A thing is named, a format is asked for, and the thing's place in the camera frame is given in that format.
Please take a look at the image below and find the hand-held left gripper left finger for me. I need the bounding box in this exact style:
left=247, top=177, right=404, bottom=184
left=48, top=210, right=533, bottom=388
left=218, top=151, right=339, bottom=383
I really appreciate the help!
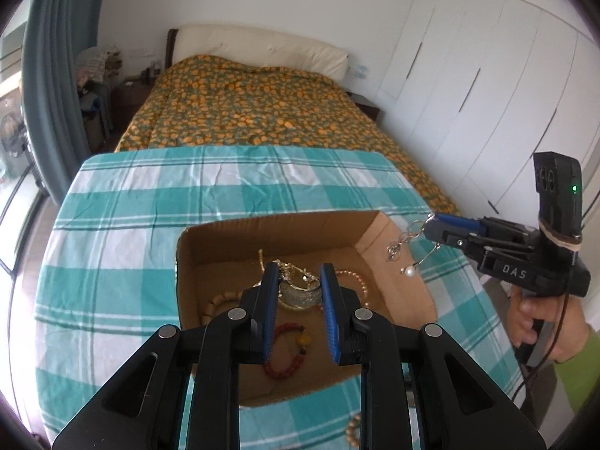
left=51, top=262, right=282, bottom=450

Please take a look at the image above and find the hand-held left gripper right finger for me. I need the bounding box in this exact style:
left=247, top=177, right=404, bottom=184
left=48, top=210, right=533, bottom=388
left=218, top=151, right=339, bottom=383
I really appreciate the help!
left=319, top=263, right=548, bottom=450

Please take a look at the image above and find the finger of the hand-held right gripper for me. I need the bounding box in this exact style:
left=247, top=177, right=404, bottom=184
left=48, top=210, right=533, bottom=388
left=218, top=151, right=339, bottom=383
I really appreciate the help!
left=424, top=222, right=485, bottom=256
left=437, top=214, right=486, bottom=236

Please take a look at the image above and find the wide gold bangle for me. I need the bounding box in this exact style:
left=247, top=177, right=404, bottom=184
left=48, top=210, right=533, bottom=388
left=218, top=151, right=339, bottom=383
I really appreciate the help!
left=255, top=262, right=329, bottom=312

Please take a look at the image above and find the peach pearl bracelet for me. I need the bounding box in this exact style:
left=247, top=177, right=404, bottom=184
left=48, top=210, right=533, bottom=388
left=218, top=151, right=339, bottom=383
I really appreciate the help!
left=335, top=269, right=373, bottom=310

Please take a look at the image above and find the silver chain with pearl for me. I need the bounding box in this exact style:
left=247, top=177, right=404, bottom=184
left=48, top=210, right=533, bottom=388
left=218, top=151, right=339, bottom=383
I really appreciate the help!
left=387, top=214, right=441, bottom=278

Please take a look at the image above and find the tan bead bracelet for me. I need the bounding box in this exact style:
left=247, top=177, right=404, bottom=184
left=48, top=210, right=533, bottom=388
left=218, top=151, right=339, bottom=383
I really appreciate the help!
left=201, top=291, right=245, bottom=324

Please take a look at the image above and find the red bead bracelet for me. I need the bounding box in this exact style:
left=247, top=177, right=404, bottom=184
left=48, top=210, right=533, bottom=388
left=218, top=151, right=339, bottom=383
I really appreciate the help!
left=262, top=321, right=314, bottom=380

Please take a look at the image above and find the printed cardboard box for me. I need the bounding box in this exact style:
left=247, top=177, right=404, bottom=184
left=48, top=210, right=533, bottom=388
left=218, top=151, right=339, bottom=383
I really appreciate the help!
left=175, top=210, right=439, bottom=408

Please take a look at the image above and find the person's right forearm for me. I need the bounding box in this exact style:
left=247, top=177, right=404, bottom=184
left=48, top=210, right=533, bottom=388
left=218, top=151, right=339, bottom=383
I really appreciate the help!
left=553, top=321, right=600, bottom=416

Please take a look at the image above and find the person's right hand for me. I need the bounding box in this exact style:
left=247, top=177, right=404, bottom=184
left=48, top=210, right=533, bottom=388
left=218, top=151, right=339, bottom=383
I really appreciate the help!
left=505, top=286, right=589, bottom=364

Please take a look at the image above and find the white wardrobe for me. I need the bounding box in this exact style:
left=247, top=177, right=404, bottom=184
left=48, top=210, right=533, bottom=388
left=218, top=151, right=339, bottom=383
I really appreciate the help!
left=377, top=0, right=600, bottom=228

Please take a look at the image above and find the dark wooden nightstand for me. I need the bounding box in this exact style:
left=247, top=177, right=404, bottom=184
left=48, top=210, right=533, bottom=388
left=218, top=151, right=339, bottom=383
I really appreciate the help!
left=110, top=79, right=155, bottom=137
left=349, top=93, right=381, bottom=123

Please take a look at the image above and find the teal plaid tablecloth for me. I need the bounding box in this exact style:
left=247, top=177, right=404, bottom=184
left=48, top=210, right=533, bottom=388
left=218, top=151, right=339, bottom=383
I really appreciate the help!
left=35, top=144, right=523, bottom=450

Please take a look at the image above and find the bed with orange floral cover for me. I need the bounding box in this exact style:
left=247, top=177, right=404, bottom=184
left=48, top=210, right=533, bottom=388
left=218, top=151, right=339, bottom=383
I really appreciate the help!
left=114, top=55, right=460, bottom=216

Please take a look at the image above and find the blue chair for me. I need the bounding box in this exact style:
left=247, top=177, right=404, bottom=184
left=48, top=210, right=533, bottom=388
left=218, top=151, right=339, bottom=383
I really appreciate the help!
left=79, top=82, right=113, bottom=146

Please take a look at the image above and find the cream padded headboard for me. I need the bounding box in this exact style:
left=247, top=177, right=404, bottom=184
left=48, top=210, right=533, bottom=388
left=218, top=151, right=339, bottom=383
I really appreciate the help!
left=167, top=23, right=350, bottom=80

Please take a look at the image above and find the pile of clothes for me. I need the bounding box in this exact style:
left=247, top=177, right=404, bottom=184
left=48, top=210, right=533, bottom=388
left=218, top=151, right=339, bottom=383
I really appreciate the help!
left=76, top=47, right=123, bottom=83

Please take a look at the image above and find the blue curtain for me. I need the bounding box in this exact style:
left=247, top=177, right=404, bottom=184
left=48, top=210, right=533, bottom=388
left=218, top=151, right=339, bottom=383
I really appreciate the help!
left=22, top=0, right=106, bottom=204

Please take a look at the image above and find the wooden tube bead bracelet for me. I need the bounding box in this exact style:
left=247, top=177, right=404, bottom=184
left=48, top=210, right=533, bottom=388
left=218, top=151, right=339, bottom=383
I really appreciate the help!
left=344, top=410, right=365, bottom=450

